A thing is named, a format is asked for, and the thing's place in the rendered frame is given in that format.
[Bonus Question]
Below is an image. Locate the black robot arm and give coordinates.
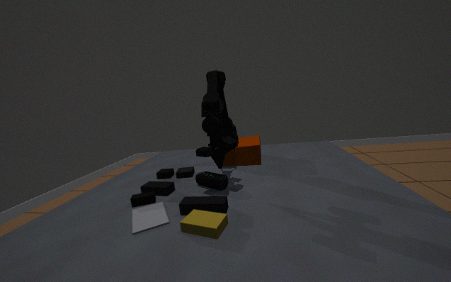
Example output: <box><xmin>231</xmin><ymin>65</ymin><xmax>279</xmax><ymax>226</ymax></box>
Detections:
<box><xmin>201</xmin><ymin>70</ymin><xmax>239</xmax><ymax>151</ymax></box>

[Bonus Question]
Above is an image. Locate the yellow rectangular block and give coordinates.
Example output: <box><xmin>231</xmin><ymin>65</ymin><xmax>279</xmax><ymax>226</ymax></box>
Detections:
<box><xmin>180</xmin><ymin>210</ymin><xmax>228</xmax><ymax>239</ymax></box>

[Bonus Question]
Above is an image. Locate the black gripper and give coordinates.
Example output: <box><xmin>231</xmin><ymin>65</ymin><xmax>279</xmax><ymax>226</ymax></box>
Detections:
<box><xmin>196</xmin><ymin>130</ymin><xmax>228</xmax><ymax>169</ymax></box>

